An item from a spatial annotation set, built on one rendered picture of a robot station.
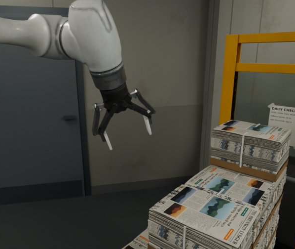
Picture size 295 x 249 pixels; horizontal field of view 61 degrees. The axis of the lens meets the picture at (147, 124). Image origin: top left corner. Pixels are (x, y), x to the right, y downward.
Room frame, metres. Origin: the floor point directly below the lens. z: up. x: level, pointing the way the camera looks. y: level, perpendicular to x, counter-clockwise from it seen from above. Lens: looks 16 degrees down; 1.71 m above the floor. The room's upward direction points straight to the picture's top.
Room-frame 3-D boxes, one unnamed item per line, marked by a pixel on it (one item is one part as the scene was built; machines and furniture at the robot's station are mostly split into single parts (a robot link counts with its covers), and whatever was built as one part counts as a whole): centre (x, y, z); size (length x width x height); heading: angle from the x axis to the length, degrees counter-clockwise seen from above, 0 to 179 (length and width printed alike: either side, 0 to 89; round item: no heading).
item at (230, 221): (0.93, -0.25, 1.07); 0.37 x 0.29 x 0.01; 51
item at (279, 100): (1.74, -0.91, 1.28); 0.57 x 0.01 x 0.65; 50
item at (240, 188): (1.17, -0.43, 0.95); 0.38 x 0.29 x 0.23; 50
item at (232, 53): (1.94, -0.64, 0.93); 0.09 x 0.09 x 1.85; 50
